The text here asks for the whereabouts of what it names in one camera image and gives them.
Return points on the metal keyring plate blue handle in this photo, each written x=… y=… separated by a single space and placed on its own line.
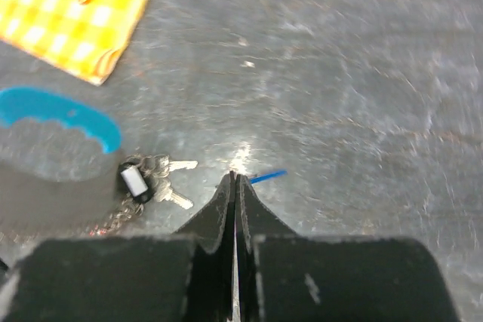
x=61 y=166

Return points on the orange checkered cloth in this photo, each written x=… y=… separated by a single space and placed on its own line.
x=84 y=38

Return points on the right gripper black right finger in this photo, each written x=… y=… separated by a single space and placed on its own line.
x=284 y=276

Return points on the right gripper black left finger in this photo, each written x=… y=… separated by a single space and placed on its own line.
x=185 y=276

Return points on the blue key tag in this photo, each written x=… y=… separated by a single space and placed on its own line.
x=266 y=176

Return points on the black key tag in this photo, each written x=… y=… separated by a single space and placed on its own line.
x=135 y=183

